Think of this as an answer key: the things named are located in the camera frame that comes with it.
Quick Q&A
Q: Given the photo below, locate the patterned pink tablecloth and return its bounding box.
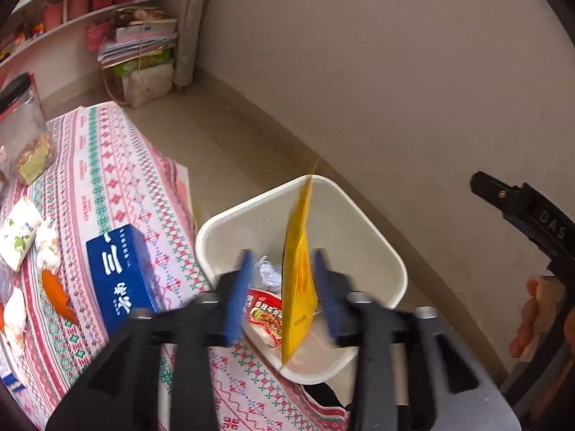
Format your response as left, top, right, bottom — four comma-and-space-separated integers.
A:
0, 100, 352, 431

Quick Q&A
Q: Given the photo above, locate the white square trash bin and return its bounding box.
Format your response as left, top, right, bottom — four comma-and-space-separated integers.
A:
195, 175, 408, 384

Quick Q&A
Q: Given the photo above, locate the white fabric bag on floor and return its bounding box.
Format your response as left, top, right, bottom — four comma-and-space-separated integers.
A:
103, 62, 174, 109

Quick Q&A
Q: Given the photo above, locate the crumpled white tissue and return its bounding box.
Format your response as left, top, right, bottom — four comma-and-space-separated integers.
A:
34, 219, 61, 274

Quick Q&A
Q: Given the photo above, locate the person's right hand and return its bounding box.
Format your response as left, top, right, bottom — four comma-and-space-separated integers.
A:
509, 276, 565, 362

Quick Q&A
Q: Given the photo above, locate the red instant noodle wrapper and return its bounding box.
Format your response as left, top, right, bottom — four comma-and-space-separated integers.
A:
245, 288, 282, 348

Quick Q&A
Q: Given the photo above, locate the paper cup with green print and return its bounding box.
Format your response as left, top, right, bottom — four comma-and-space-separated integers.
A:
0, 196, 43, 272

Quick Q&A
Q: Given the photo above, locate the stack of books and papers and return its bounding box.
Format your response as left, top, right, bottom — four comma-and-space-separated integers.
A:
96, 6, 178, 76

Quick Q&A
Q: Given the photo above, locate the white curved shelf unit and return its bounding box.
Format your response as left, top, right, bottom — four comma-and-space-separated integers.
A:
0, 0, 170, 99

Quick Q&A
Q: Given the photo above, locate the nut jar with black lid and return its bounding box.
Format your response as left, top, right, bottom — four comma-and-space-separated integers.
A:
1, 72, 56, 186

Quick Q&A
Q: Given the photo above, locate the blue tissue box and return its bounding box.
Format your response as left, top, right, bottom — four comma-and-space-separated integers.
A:
86, 224, 165, 335

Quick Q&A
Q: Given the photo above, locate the yellow snack bag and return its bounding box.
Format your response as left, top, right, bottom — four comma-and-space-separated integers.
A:
281, 171, 318, 365

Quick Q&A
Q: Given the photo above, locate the pink woven basket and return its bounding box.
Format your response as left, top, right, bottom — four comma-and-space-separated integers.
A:
85, 22, 111, 52

